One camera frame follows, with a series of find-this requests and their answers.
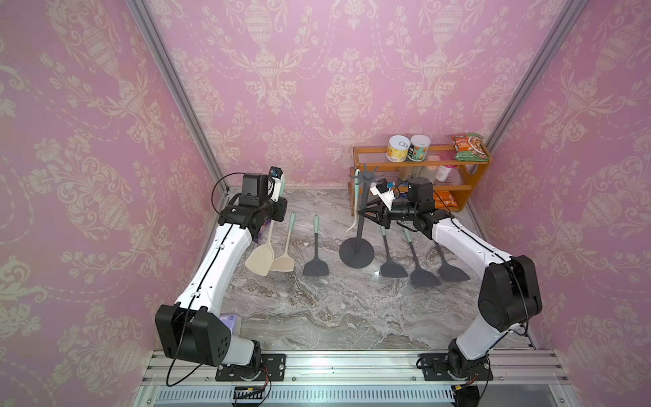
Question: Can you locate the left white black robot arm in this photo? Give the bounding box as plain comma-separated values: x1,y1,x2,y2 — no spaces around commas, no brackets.
154,167,288,380

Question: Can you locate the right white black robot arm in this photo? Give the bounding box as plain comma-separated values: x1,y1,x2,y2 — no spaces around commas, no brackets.
359,178,543,380

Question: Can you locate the green tin can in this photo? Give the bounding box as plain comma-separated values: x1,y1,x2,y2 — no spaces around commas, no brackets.
408,134,431,162

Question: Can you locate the cream spatula mint handle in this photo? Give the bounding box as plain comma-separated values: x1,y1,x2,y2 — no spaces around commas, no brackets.
245,220,275,276
271,211,296,272

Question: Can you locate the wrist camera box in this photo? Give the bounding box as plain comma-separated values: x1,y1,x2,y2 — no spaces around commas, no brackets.
268,166,285,202
371,178,396,210

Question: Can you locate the white pink bottle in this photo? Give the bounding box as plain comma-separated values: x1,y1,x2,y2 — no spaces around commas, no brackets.
436,166,454,183

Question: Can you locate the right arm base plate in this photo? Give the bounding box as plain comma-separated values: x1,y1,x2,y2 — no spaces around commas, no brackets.
416,351,493,383

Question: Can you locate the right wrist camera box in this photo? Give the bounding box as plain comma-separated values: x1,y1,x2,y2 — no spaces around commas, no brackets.
371,178,396,210

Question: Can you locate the purple tissue packet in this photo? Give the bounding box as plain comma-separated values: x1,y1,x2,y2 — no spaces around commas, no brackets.
219,314,242,336

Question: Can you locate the aluminium front rail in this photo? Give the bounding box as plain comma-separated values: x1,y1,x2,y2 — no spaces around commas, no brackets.
133,349,580,406

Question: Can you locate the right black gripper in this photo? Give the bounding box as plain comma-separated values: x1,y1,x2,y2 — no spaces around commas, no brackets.
360,198,420,232

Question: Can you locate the red green snack packet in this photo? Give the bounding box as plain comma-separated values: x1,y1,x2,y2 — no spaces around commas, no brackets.
451,133,489,162

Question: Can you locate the white plastic bottle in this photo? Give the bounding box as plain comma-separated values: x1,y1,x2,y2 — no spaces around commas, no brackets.
419,154,440,184

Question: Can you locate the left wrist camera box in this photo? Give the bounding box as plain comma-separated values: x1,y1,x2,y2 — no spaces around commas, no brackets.
268,166,285,202

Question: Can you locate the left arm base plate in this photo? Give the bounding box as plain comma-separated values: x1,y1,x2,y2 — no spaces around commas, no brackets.
215,354,287,383

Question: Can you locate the orange snack packet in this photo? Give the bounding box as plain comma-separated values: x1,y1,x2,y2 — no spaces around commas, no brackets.
433,190,459,210

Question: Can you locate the grey utensil rack stand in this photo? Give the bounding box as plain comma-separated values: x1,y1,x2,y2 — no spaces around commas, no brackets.
339,166,376,269

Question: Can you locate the wooden orange shelf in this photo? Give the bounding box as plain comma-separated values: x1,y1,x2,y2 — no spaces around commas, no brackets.
349,144,493,212

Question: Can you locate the grey spatula mint handle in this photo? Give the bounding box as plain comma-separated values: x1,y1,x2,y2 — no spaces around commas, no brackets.
403,227,441,288
380,227,408,278
435,243,471,283
303,215,330,277

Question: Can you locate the yellow tin can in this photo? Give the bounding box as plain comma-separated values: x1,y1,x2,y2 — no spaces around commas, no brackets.
386,135,411,163

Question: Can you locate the cream ladle mint handle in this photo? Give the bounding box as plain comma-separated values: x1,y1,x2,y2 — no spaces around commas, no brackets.
345,169,359,233

